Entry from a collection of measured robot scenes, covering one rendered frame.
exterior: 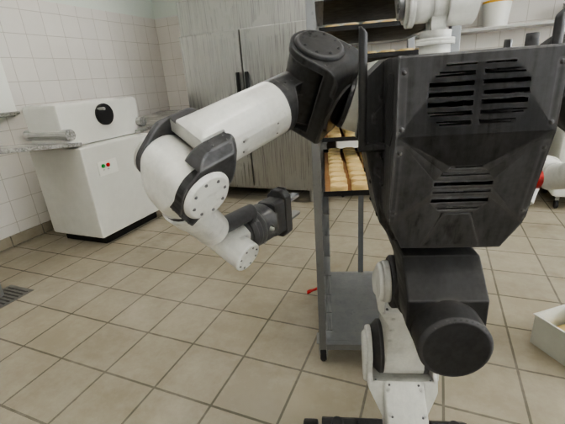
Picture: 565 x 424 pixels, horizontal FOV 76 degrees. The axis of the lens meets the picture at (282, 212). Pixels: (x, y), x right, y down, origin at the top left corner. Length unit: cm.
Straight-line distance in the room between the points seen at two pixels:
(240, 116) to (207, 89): 353
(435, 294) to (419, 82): 34
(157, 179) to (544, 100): 51
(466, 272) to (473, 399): 118
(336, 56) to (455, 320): 44
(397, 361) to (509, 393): 89
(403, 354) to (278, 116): 71
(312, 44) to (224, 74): 334
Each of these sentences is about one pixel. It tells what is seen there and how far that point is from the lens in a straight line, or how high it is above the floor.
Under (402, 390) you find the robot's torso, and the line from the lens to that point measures 112.
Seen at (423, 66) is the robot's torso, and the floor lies 127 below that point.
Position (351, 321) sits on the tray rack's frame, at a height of 15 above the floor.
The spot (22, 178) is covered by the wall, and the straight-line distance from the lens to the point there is 413.
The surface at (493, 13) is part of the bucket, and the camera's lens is 410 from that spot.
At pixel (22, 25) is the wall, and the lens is 434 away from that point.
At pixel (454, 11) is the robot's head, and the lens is 71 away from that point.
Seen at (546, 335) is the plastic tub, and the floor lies 9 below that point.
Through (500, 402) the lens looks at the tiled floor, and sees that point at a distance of 184.
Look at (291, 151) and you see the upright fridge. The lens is 372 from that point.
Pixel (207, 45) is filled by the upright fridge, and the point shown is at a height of 163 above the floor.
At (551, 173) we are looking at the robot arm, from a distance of 111.
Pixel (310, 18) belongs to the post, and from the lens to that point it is 132.
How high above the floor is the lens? 127
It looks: 20 degrees down
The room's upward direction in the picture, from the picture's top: 4 degrees counter-clockwise
